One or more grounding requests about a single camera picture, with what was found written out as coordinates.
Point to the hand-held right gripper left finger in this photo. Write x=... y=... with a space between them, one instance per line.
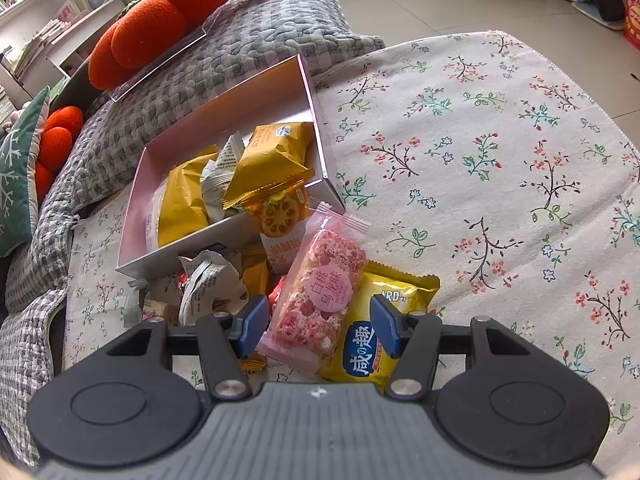
x=256 y=321

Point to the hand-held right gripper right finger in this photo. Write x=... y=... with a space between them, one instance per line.
x=385 y=322

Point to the small orange candy packet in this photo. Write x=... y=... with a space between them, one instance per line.
x=254 y=361

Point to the yellow cracker packet blue label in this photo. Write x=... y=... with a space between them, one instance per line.
x=357 y=355

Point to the white snack packet red print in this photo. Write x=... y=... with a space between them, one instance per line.
x=210 y=285

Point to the small beige snack packet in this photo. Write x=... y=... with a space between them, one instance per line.
x=160 y=312

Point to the lotus root print packet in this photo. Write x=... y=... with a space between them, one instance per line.
x=277 y=225

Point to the silver grey wrapper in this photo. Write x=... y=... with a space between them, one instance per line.
x=134 y=305

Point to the pink cardboard box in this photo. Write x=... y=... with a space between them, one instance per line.
x=250 y=95

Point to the plain yellow snack packet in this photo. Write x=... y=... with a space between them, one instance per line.
x=182 y=205

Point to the pale pink snack packet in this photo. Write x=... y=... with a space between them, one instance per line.
x=154 y=220

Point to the white green snack packet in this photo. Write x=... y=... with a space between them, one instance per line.
x=220 y=180

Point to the golden yellow snack packet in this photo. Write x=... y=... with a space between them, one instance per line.
x=270 y=160

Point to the floral tablecloth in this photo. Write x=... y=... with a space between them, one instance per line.
x=500 y=160

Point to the small orange pumpkin cushion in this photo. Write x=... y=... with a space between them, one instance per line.
x=57 y=140

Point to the clear acrylic board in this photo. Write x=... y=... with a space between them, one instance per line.
x=165 y=66

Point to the green leaf print cushion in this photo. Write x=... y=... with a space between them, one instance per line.
x=17 y=175

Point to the grey quilted pillow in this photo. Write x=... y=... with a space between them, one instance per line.
x=250 y=25

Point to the large orange pumpkin cushion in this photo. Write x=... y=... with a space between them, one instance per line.
x=150 y=25

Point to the white bookshelf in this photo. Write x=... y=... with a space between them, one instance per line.
x=75 y=42

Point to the stack of magazines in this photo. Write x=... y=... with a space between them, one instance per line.
x=37 y=50

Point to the pink books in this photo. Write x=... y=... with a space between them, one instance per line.
x=72 y=10

